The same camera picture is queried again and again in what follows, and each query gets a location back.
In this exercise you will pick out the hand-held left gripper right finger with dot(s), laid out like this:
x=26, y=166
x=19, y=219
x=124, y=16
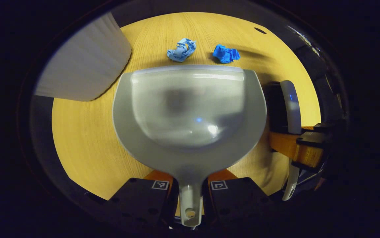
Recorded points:
x=236, y=201

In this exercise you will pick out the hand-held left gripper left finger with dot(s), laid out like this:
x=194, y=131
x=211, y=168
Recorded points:
x=137, y=201

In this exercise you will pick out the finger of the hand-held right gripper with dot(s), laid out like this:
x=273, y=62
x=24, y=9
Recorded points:
x=309, y=157
x=282, y=143

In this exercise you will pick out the small white broom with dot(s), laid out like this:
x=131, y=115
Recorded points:
x=292, y=105

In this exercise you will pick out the grey dustpan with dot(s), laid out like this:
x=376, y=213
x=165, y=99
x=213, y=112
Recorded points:
x=190, y=109

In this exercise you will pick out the deep blue paper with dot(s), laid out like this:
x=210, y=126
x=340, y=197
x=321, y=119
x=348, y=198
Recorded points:
x=224, y=54

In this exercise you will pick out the light blue paper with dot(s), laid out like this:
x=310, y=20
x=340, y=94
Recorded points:
x=180, y=53

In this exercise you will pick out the wooden desktop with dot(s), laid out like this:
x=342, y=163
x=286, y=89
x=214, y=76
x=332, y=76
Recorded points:
x=87, y=138

